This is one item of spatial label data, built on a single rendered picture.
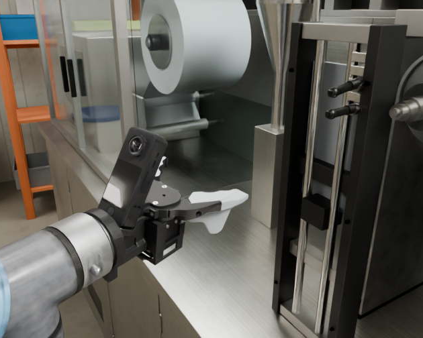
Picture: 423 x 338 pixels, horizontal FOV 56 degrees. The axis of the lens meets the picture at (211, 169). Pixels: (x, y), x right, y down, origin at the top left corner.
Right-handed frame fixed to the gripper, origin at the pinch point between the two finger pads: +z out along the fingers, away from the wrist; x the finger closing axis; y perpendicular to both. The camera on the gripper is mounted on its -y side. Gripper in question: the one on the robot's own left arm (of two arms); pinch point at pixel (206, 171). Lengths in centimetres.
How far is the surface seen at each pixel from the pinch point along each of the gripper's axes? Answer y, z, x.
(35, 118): 78, 101, -218
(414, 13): -24.1, 20.4, 17.2
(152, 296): 50, 15, -22
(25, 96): 89, 138, -295
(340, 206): 3.9, 13.1, 16.7
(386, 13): -22, 65, 2
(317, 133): -5.4, 15.2, 9.8
